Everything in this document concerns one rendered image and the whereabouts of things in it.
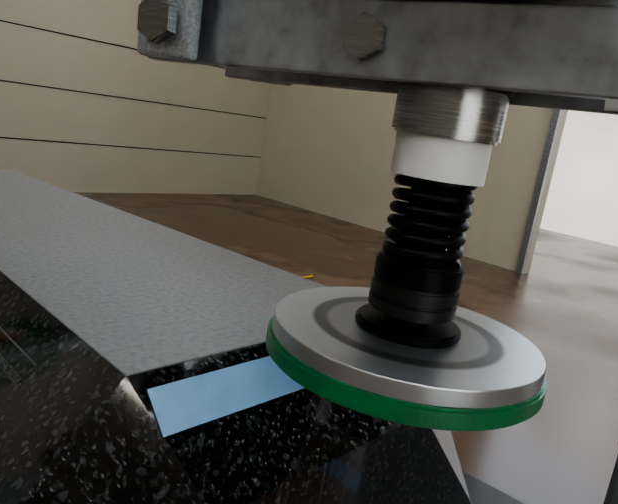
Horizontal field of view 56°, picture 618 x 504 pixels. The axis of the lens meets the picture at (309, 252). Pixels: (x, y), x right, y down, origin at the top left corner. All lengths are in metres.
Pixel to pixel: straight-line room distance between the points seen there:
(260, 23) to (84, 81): 5.92
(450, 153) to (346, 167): 6.34
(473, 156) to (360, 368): 0.17
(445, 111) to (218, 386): 0.28
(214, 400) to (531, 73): 0.34
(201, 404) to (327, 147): 6.52
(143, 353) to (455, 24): 0.34
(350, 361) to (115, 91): 6.18
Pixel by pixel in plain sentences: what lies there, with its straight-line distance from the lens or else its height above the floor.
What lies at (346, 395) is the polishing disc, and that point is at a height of 0.91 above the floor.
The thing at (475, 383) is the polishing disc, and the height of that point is 0.92.
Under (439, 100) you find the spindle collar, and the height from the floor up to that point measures 1.10.
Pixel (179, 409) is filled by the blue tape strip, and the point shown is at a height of 0.84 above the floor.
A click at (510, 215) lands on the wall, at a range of 5.71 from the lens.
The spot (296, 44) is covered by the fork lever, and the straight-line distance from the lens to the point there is 0.44.
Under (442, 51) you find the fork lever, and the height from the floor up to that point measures 1.13.
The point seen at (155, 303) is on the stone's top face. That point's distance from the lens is 0.63.
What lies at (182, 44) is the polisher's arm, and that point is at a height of 1.11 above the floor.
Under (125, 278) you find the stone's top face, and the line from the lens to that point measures 0.70.
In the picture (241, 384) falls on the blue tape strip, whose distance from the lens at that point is 0.52.
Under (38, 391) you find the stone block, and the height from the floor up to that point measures 0.83.
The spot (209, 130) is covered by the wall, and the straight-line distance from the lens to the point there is 7.18.
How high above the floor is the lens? 1.07
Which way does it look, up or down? 13 degrees down
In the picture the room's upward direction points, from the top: 9 degrees clockwise
